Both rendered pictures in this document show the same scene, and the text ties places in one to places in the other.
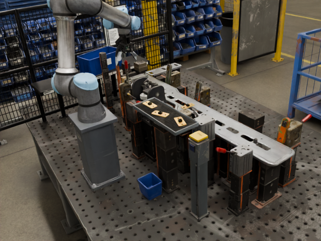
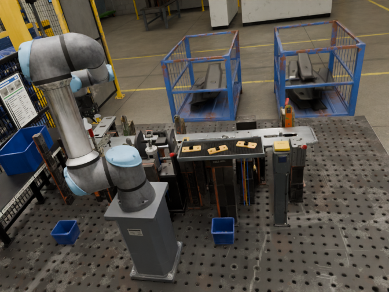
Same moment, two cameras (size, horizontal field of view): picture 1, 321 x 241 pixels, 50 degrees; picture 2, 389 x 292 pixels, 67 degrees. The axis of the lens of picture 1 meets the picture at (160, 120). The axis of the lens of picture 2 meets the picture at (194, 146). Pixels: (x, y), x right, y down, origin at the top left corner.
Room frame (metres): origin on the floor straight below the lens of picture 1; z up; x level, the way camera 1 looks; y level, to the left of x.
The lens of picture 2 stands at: (0.81, 0.83, 1.87)
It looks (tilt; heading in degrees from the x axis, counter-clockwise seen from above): 32 degrees down; 315
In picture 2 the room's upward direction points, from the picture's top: 10 degrees counter-clockwise
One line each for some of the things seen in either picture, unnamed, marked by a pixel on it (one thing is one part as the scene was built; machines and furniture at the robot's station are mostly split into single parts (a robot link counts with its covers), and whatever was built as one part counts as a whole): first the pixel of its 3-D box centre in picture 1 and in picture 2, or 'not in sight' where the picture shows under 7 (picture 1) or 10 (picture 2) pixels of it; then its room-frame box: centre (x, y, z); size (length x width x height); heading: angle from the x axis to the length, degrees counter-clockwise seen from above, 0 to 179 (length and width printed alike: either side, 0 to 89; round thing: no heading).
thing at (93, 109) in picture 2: (125, 42); (85, 105); (2.16, 0.18, 1.33); 0.09 x 0.08 x 0.12; 33
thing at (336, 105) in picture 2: not in sight; (309, 73); (2.14, -2.73, 0.47); 1.20 x 0.80 x 0.95; 120
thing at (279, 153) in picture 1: (190, 107); (189, 141); (1.86, -0.19, 1.00); 1.38 x 0.22 x 0.02; 33
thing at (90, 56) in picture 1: (100, 60); (27, 148); (2.56, 0.43, 1.10); 0.30 x 0.17 x 0.13; 133
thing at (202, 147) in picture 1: (198, 178); (281, 187); (1.28, -0.16, 0.92); 0.08 x 0.08 x 0.44; 33
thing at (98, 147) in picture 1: (97, 147); (148, 232); (1.64, 0.36, 0.90); 0.21 x 0.21 x 0.40; 29
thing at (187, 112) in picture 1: (185, 141); (213, 172); (1.65, -0.13, 0.89); 0.13 x 0.11 x 0.38; 123
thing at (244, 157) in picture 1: (239, 180); (296, 171); (1.29, -0.36, 0.88); 0.11 x 0.10 x 0.36; 123
